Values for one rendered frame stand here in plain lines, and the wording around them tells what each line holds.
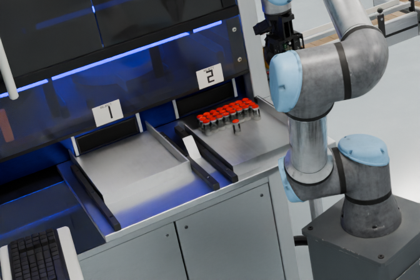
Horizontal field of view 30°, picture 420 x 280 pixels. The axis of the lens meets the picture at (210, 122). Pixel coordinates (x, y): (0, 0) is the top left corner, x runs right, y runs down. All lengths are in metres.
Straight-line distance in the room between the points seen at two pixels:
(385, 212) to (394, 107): 2.40
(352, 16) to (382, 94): 2.83
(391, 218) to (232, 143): 0.56
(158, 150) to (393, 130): 1.98
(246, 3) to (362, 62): 0.94
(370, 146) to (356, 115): 2.39
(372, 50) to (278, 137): 0.78
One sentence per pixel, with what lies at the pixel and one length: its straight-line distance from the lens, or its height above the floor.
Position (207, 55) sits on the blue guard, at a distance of 2.40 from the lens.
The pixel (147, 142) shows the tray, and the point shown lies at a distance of 2.41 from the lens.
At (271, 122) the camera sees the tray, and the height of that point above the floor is 0.88.
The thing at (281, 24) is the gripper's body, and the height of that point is 1.28.
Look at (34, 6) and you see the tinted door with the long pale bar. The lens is 2.20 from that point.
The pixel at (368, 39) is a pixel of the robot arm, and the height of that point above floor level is 1.37.
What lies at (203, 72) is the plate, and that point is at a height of 1.04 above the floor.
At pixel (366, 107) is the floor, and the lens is 4.37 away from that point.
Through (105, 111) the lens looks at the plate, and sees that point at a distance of 2.32.
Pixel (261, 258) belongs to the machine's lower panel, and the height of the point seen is 0.29.
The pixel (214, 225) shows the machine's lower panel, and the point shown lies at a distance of 2.64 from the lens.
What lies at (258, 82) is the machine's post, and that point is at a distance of 2.51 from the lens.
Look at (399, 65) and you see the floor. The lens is 4.83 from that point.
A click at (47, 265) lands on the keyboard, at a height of 0.83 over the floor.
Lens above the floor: 1.95
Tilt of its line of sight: 26 degrees down
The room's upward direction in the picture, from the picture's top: 12 degrees counter-clockwise
